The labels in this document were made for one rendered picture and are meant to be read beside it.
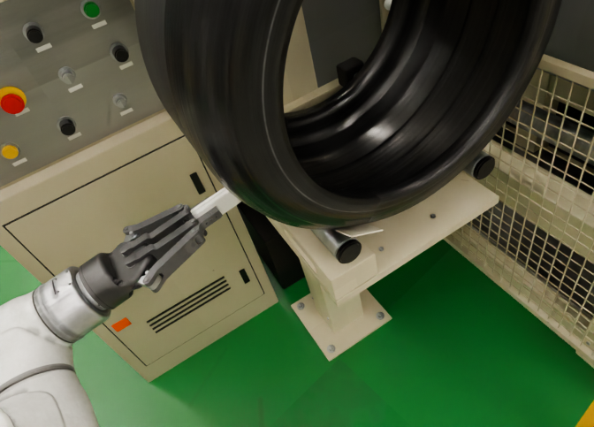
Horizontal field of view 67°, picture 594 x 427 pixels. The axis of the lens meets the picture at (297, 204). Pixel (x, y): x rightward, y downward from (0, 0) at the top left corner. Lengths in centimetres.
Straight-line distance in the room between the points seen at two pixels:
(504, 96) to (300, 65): 40
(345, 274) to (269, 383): 95
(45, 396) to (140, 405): 118
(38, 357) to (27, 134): 63
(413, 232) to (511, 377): 85
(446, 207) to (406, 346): 82
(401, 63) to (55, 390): 77
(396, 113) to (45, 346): 69
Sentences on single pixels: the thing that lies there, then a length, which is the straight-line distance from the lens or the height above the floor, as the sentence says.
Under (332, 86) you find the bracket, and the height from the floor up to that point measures 95.
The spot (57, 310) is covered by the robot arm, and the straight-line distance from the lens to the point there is 66.
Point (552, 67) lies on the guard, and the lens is 91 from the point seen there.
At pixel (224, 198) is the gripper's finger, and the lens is 64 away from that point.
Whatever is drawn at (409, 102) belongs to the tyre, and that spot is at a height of 95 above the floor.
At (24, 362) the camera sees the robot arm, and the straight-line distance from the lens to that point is 66.
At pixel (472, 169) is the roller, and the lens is 81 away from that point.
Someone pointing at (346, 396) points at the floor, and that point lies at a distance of 157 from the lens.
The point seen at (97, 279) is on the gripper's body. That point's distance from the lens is 65.
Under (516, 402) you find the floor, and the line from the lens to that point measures 158.
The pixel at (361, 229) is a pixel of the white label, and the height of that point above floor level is 93.
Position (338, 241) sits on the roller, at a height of 92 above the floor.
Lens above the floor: 146
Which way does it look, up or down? 44 degrees down
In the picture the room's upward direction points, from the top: 17 degrees counter-clockwise
